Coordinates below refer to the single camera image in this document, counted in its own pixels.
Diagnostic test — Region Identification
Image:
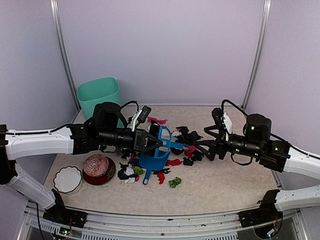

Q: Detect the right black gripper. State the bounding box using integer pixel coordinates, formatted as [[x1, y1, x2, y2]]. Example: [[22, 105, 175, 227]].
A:
[[193, 124, 262, 162]]

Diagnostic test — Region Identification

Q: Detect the blue hand brush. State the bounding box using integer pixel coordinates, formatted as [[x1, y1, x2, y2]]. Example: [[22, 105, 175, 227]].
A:
[[153, 126, 190, 160]]

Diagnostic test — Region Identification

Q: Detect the teal plastic waste bin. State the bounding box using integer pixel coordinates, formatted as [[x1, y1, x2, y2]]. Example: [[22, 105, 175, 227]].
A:
[[77, 77, 122, 125]]

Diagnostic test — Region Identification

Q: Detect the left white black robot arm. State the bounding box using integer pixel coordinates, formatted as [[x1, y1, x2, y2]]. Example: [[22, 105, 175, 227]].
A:
[[0, 102, 163, 223]]

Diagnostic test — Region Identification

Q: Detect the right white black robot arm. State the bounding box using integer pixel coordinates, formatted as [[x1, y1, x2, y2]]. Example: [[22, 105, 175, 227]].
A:
[[193, 113, 320, 222]]

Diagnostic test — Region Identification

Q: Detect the blue plastic dustpan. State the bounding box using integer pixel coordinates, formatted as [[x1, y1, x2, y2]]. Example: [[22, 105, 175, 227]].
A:
[[139, 151, 169, 186]]

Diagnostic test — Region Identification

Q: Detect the black scrap pile centre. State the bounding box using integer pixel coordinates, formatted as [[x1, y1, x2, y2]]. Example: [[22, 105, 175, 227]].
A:
[[170, 126, 204, 166]]

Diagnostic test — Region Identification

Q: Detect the pink paper scrap far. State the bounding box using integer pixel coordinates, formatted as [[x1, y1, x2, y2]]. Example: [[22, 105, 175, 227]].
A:
[[147, 116, 168, 125]]

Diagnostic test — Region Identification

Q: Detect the red paper scrap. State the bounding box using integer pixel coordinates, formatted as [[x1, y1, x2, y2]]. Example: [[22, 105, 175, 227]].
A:
[[157, 172, 165, 185]]

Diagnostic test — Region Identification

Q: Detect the mixed scrap pile left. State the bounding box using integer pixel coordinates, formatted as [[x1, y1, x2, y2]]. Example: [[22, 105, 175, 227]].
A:
[[115, 148, 144, 184]]

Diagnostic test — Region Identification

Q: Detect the green paper scrap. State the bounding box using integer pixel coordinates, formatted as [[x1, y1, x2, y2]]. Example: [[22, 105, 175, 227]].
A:
[[168, 176, 182, 189]]

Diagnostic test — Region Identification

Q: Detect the red patterned bowl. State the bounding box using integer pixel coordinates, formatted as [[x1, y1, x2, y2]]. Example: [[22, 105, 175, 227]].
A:
[[83, 154, 109, 178]]

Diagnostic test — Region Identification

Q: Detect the white scalloped dish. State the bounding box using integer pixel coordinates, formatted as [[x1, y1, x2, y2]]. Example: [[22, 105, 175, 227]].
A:
[[53, 166, 83, 195]]

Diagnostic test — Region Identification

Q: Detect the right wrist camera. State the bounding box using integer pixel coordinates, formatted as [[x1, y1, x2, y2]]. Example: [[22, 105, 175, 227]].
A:
[[211, 107, 233, 135]]

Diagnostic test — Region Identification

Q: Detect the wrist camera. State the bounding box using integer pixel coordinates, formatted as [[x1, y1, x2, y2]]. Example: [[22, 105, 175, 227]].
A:
[[211, 107, 233, 135], [129, 105, 152, 132]]

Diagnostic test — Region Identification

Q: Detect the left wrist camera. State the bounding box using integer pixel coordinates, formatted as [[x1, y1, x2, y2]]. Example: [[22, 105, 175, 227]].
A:
[[129, 105, 152, 132]]

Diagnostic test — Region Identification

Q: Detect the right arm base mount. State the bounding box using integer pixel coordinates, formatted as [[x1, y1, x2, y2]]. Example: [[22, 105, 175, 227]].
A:
[[238, 189, 283, 228]]

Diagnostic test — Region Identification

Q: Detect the front aluminium rail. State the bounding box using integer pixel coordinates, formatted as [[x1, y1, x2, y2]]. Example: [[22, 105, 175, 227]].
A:
[[14, 202, 311, 240]]

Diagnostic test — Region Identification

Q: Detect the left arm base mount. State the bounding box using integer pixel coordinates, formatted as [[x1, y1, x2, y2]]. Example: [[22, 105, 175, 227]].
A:
[[43, 188, 87, 229]]

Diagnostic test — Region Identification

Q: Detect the right metal corner post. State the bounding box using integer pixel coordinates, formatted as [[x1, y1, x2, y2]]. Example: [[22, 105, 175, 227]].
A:
[[241, 0, 272, 111]]

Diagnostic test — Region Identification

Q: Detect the metal corner post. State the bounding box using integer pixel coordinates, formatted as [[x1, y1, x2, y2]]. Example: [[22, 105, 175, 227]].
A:
[[49, 0, 81, 112], [241, 0, 272, 111]]

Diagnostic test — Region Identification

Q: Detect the left metal corner post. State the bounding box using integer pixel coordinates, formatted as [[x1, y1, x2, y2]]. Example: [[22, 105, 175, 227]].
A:
[[49, 0, 81, 112]]

